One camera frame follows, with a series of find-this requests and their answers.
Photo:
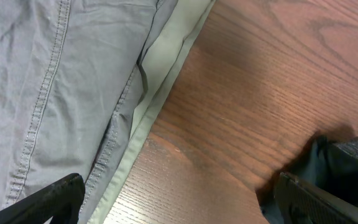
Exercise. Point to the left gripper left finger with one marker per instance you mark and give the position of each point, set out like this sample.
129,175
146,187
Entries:
59,202

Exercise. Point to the beige shorts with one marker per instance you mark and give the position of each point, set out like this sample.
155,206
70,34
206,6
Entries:
175,27

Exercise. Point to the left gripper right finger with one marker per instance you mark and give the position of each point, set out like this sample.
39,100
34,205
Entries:
301,202

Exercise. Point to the black leggings with red waistband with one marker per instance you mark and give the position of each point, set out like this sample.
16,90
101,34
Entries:
329,165

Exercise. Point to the grey cargo shorts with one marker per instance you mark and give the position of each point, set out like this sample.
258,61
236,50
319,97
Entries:
70,80

